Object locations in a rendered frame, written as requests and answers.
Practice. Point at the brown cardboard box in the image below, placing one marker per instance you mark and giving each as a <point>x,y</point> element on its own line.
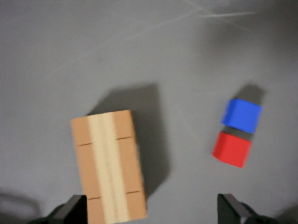
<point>108,168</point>

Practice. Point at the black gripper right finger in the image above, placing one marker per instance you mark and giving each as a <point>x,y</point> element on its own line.
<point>231,211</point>

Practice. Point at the red block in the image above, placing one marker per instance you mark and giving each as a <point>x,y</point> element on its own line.
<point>229,149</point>

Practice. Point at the blue block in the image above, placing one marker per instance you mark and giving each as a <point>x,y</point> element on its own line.
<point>238,113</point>

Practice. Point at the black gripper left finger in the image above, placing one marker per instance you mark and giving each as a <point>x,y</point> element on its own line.
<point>74,211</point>

